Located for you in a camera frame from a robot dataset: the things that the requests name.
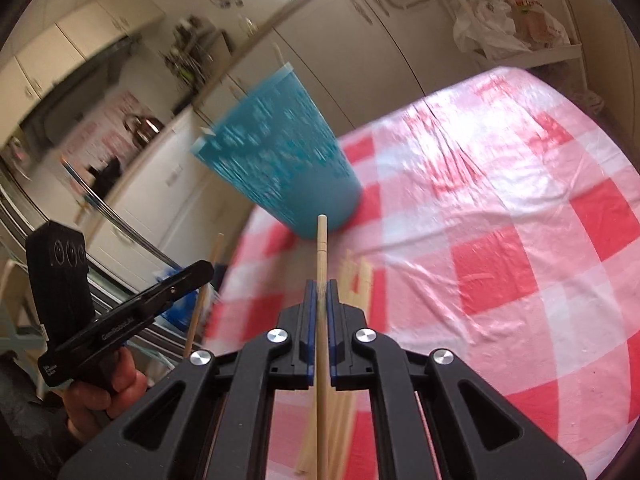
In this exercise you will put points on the wooden chopstick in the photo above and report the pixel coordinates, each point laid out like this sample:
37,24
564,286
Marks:
322,255
303,460
196,325
345,435

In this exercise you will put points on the metal kettle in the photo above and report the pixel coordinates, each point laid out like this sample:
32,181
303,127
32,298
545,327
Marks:
144,130

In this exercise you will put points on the person's left hand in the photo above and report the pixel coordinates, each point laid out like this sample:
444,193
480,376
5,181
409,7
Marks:
95,405

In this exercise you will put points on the blue white package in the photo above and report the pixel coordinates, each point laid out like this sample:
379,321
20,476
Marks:
182,310

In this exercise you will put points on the white plastic bag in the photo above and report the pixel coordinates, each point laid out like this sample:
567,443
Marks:
482,25

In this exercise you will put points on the pink wall sticker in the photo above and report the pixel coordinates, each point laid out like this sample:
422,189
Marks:
95,135

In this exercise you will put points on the cream wall kitchen cabinets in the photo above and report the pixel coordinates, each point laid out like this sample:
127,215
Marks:
60,45

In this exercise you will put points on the plastic bag with orange print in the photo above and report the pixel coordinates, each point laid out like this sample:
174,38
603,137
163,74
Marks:
537,17

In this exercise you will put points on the metal pole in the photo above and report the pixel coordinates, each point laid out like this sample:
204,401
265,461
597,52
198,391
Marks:
110,210

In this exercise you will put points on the red white checked tablecloth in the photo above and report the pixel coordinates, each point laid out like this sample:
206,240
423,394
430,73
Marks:
500,240

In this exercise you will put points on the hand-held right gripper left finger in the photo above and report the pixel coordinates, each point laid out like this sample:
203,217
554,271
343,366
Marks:
311,330

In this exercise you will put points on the cream base kitchen cabinets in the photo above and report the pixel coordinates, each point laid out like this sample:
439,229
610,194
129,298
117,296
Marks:
350,40

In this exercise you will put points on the dish rack with utensils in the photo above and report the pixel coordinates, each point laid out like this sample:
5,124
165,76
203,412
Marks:
192,50

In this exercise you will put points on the black countertop item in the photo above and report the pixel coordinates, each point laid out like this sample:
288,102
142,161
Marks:
105,170

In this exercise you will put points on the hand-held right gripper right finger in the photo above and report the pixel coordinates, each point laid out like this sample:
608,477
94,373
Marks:
333,330

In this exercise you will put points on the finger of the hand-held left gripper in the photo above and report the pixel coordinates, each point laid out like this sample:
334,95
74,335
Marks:
185,282

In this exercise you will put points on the white shelf rack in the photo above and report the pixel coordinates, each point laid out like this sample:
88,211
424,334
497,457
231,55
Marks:
560,55

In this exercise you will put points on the blue perforated utensil cup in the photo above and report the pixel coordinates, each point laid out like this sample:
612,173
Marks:
280,160

